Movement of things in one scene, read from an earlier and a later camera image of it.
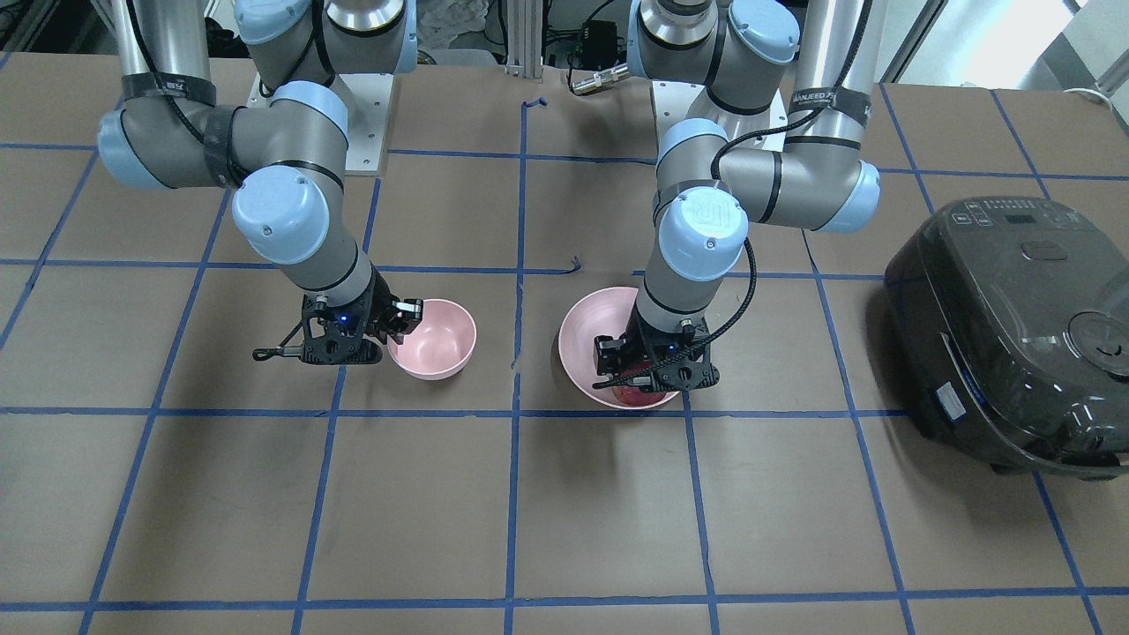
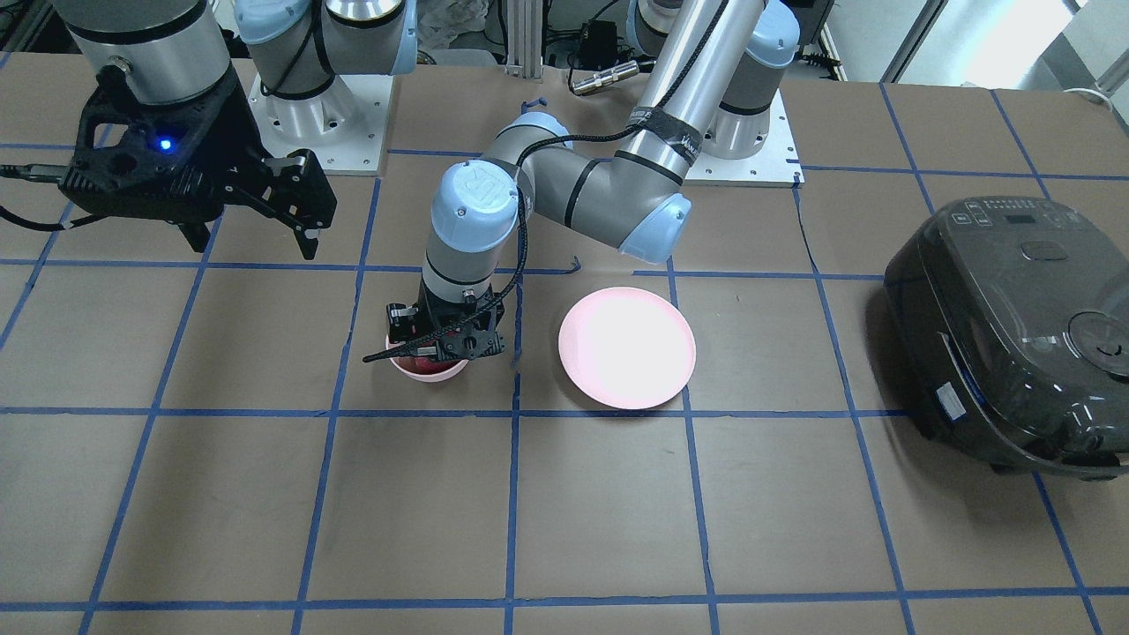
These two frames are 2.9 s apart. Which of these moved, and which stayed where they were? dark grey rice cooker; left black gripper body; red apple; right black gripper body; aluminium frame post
Moved: left black gripper body; red apple; right black gripper body
Stayed: aluminium frame post; dark grey rice cooker
